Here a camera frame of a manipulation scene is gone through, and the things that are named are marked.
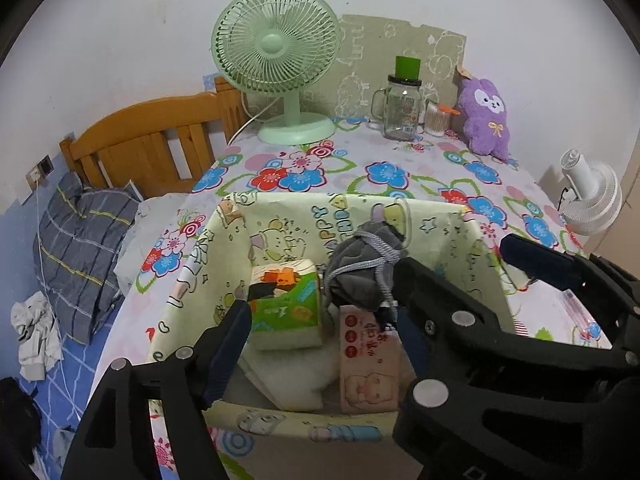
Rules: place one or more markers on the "white crumpled cloth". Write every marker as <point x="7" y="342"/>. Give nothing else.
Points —
<point x="35" y="340"/>

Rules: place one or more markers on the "wooden bed headboard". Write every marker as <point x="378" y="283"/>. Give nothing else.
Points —
<point x="135" y="130"/>

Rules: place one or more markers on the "green tissue pack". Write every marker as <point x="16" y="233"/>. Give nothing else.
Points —
<point x="285" y="305"/>

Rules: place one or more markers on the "white quilt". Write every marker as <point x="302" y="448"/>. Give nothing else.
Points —
<point x="150" y="230"/>

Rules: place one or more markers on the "beige printed board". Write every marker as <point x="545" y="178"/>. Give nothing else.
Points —
<point x="360" y="60"/>

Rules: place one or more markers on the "floral tablecloth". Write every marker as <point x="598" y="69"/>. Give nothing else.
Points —
<point x="350" y="170"/>

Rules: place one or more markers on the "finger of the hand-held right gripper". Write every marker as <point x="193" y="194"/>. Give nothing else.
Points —
<point x="535" y="260"/>
<point x="450" y="310"/>

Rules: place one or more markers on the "blue checked bed sheet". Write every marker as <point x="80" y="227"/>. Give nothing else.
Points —
<point x="75" y="375"/>

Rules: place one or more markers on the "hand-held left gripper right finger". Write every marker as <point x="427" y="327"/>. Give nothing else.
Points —
<point x="407" y="342"/>

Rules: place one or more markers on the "white floor fan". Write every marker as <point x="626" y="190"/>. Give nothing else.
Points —
<point x="597" y="200"/>

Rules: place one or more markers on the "clear plastic tube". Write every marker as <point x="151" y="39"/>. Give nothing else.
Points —
<point x="575" y="307"/>

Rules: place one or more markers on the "glass jar mug green lid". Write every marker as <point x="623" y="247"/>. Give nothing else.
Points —
<point x="400" y="110"/>

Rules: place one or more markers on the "cartoon printed storage box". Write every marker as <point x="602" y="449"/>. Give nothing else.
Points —
<point x="300" y="225"/>

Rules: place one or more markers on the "grey plaid pillow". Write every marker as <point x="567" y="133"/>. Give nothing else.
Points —
<point x="80" y="250"/>

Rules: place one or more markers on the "white folded cloth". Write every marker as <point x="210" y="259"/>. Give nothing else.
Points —
<point x="295" y="380"/>

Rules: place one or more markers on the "pink wet wipes pack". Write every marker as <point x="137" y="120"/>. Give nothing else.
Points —
<point x="367" y="360"/>

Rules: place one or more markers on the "green desk fan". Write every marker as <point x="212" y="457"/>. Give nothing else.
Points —
<point x="272" y="45"/>

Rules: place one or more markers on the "dark cloth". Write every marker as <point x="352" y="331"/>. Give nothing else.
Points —
<point x="17" y="410"/>

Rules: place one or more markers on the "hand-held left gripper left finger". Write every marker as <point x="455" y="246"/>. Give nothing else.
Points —
<point x="227" y="355"/>

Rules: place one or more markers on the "purple plush bunny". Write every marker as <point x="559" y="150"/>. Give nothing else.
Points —
<point x="485" y="125"/>

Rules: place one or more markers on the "wall socket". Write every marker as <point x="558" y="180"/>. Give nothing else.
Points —
<point x="42" y="167"/>

